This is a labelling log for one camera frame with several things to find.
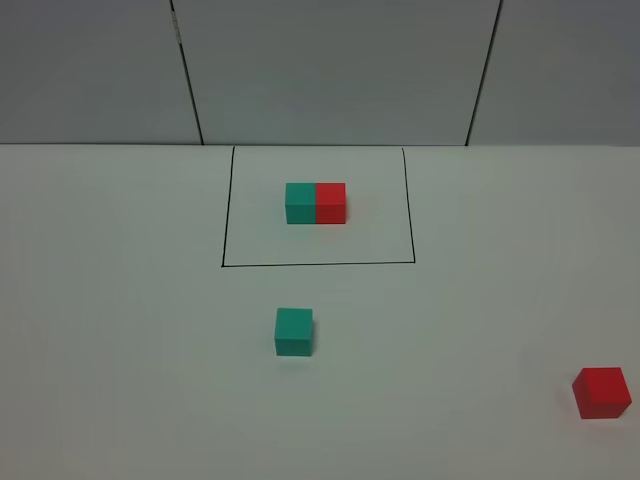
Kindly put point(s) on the template red cube block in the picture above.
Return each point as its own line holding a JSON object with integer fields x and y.
{"x": 331, "y": 203}

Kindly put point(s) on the template green cube block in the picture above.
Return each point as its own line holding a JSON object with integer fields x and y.
{"x": 300, "y": 203}

